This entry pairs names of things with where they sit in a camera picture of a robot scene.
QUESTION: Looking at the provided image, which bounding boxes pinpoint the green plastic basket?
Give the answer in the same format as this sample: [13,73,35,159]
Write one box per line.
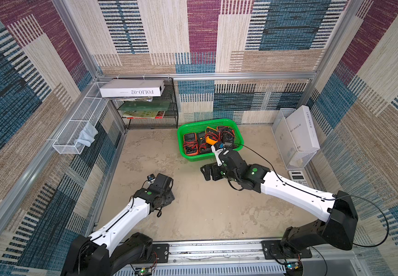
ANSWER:
[177,118,244,162]

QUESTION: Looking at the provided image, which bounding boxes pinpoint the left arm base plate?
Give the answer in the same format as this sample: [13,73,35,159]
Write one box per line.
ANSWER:
[132,243,170,265]

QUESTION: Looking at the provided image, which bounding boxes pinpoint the white folio box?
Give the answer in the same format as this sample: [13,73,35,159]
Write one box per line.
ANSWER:
[100,79,165,98]

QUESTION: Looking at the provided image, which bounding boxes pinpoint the orange multimeter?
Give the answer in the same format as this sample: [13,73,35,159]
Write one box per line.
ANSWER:
[183,132,199,156]
[217,126,231,133]

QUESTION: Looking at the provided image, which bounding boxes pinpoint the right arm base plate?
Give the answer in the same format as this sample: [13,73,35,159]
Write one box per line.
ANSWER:
[261,240,312,260]

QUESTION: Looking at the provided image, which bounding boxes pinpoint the clear plastic bin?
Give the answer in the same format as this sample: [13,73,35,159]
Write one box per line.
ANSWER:
[272,108,317,170]

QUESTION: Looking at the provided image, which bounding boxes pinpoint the green book on shelf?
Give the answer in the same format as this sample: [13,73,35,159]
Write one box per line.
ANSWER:
[118,100,172,112]

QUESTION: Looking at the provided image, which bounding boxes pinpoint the green multimeter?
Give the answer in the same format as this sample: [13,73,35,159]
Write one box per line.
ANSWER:
[197,131,212,154]

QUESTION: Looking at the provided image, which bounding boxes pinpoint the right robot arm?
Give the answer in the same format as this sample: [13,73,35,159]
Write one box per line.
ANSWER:
[201,142,358,258]

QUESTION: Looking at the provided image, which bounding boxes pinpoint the black clamp multimeter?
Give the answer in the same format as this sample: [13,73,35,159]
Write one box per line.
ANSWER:
[220,128,236,149]

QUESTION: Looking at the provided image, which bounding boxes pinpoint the white calculator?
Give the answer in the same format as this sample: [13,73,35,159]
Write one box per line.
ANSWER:
[288,170,309,187]

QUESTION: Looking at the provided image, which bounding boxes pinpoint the white wire wall basket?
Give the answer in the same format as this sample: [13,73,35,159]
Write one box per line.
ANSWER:
[53,81,108,155]

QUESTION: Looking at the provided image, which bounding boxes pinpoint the black wire shelf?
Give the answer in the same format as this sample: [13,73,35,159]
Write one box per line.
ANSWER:
[113,78,179,131]

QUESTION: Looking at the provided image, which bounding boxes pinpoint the white box right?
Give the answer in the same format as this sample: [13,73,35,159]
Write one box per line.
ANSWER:
[286,105,320,151]

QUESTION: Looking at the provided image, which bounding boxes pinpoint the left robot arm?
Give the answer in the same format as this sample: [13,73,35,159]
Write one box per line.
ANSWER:
[61,174,175,276]

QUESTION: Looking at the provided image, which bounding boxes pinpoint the light blue cloth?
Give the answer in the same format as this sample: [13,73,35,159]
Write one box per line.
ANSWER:
[75,122,99,147]

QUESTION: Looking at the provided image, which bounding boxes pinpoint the yellow multimeter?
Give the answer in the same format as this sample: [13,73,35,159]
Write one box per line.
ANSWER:
[205,126,220,146]

